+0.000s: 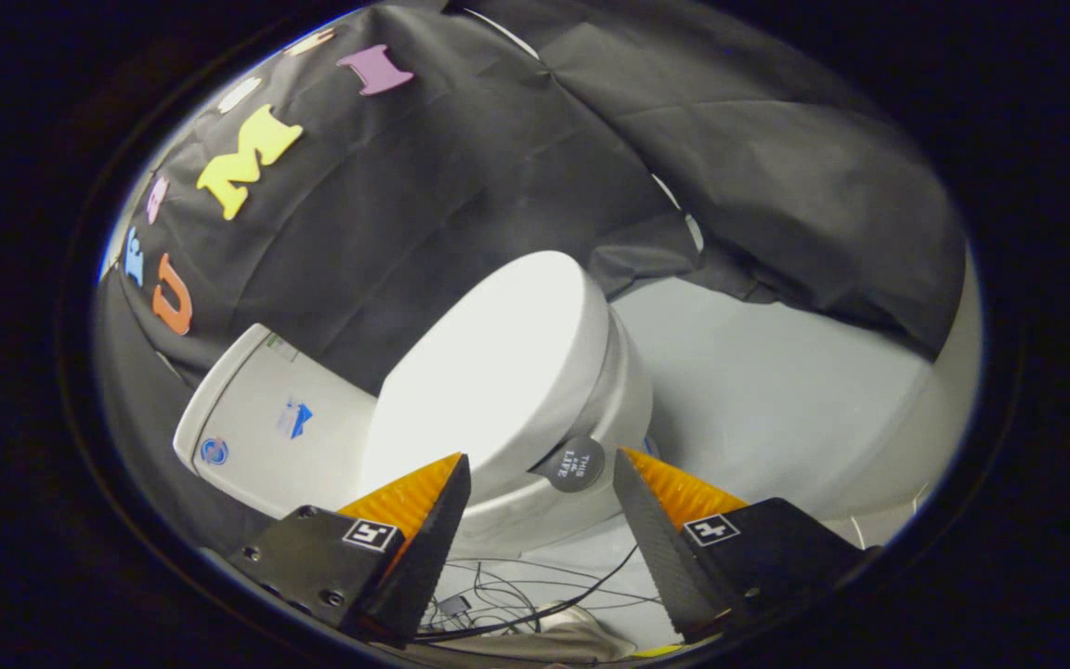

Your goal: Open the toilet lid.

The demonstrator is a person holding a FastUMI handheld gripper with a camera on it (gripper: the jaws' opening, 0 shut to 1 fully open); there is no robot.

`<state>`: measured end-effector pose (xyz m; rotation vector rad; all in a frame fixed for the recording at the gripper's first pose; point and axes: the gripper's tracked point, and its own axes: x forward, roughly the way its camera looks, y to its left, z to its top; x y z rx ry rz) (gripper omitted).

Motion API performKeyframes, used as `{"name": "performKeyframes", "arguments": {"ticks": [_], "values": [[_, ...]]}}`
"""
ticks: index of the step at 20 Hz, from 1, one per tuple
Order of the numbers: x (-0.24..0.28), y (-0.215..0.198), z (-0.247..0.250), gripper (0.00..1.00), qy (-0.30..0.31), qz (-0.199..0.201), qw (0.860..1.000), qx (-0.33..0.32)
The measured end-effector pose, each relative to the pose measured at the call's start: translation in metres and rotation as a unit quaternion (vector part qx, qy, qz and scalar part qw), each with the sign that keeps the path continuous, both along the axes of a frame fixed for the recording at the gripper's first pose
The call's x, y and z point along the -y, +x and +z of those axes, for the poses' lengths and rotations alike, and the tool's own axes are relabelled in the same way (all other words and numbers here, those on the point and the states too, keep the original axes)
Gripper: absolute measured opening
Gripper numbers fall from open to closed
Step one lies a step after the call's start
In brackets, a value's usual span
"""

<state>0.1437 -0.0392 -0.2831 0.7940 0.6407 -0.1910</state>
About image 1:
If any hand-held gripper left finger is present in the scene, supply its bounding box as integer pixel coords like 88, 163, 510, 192
227, 453, 473, 649

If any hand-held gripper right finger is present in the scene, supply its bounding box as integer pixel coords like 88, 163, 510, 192
613, 447, 880, 644

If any round grey lid handle tab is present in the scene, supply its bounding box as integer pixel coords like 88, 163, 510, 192
533, 436, 607, 494

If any white toilet lid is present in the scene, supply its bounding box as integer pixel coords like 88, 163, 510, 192
359, 251, 612, 505

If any white toilet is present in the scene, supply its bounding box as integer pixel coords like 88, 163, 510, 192
173, 251, 657, 560

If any black backdrop cloth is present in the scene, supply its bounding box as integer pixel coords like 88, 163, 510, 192
94, 0, 968, 549

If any thin black cable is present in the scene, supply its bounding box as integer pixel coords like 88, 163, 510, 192
412, 544, 668, 647

